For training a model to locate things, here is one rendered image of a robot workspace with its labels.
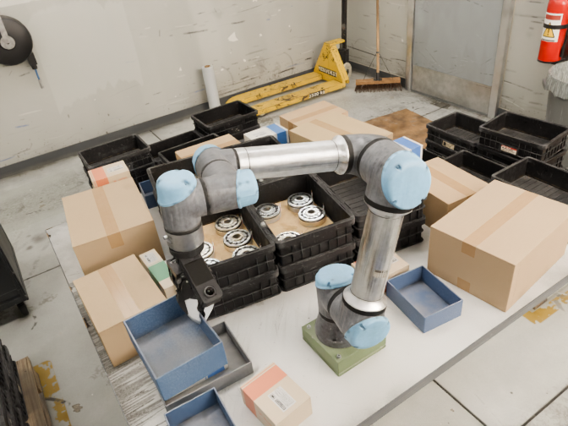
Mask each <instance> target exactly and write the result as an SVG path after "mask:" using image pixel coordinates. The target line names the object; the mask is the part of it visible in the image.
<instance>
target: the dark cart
mask: <svg viewBox="0 0 568 426"><path fill-rule="evenodd" d="M26 300H29V297H28V294H27V291H26V288H25V284H24V280H23V277H22V275H21V272H20V268H19V264H18V260H17V258H16V255H15V252H14V248H13V246H12V244H11V243H10V241H9V239H8V236H7V234H6V232H5V231H4V230H3V227H2V225H1V223H0V312H1V311H3V310H5V309H8V308H10V307H13V306H14V305H17V307H18V310H19V311H20V312H21V313H22V314H23V316H25V315H27V314H28V313H29V312H28V310H27V307H26V304H25V303H24V301H26Z"/></svg>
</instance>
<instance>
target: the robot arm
mask: <svg viewBox="0 0 568 426"><path fill-rule="evenodd" d="M192 162H193V165H194V170H195V173H196V174H197V176H198V177H199V178H196V179H195V177H194V174H193V173H192V172H190V171H187V170H180V171H179V170H172V171H169V172H165V173H163V174H162V175H160V176H159V178H158V179H157V181H156V191H157V197H158V198H157V202H158V204H159V206H160V210H161V218H162V222H163V226H164V229H165V233H166V235H165V236H163V239H164V240H166V241H167V245H168V247H169V251H170V254H171V255H172V256H173V258H172V259H168V260H167V268H168V272H169V276H170V279H171V281H172V283H173V284H174V285H175V287H176V288H177V290H176V292H177V294H176V299H177V303H178V304H179V306H180V307H181V309H182V310H183V311H184V312H185V313H186V314H187V315H188V317H189V318H190V319H191V320H192V321H194V322H195V323H197V324H199V325H200V324H201V321H202V319H201V318H200V317H199V310H198V309H197V306H198V300H199V303H200V305H201V308H202V315H203V317H204V318H205V320H207V318H208V317H209V315H210V312H211V310H212V309H213V306H214V303H217V302H219V301H221V297H222V290H221V289H220V287H219V285H218V284H217V282H216V277H215V275H212V272H213V271H212V270H211V269H209V267H208V265H207V262H206V261H205V260H204V258H203V257H202V255H201V252H202V250H203V249H204V238H205V237H204V232H203V226H202V221H201V216H207V215H212V214H215V213H220V212H223V211H227V210H234V209H237V208H239V209H242V208H243V207H244V206H248V205H253V204H255V203H256V202H257V200H258V198H259V190H258V184H257V181H256V179H262V178H277V177H285V176H293V175H302V174H310V173H317V172H333V171H334V172H336V173H337V174H339V175H342V174H352V175H355V176H358V177H360V178H361V179H362V180H364V182H366V183H367V186H366V190H365V195H364V198H363V200H364V202H365V204H366V205H367V206H368V213H367V216H366V220H365V224H364V228H363V235H362V239H361V243H360V246H359V250H358V257H357V261H356V264H355V269H353V268H352V267H351V266H350V265H345V264H332V265H327V266H325V267H323V268H321V269H320V270H319V271H318V273H317V274H316V276H315V286H316V292H317V300H318V308H319V313H318V316H317V319H316V321H315V325H314V328H315V334H316V336H317V338H318V340H319V341H320V342H321V343H323V344H324V345H326V346H328V347H332V348H347V347H351V346H353V347H355V348H358V349H365V348H370V347H373V346H375V345H377V344H378V343H379V342H381V341H383V340H384V339H385V337H386V336H387V335H388V333H389V331H390V328H391V324H390V322H389V320H388V319H387V318H386V317H385V310H386V306H387V298H386V296H385V294H384V291H385V286H386V282H387V279H388V275H389V272H390V269H391V263H392V260H393V256H394V253H395V250H396V244H397V241H398V238H399V234H400V230H401V225H402V222H403V218H404V215H406V214H408V213H410V212H412V209H413V208H414V207H416V206H418V205H419V204H421V199H425V198H426V196H427V194H428V192H429V189H430V185H431V174H430V170H429V167H428V166H427V164H426V163H425V162H424V161H423V160H421V159H420V158H419V157H418V156H417V155H416V154H415V153H413V152H411V151H409V150H407V149H405V148H403V147H402V146H400V145H399V144H397V143H396V142H394V141H393V140H392V139H389V138H388V137H385V136H383V135H379V134H342V135H336V136H335V137H334V138H333V139H332V140H323V141H313V142H303V143H292V144H282V145H263V146H253V147H243V148H234V149H223V150H222V149H221V148H219V147H217V146H216V145H202V146H200V147H199V148H198V149H197V150H196V151H195V152H194V156H193V160H192ZM170 262H172V263H170ZM171 274H172V275H171ZM194 295H195V296H196V297H197V299H198V300H197V299H196V297H195V296H194Z"/></svg>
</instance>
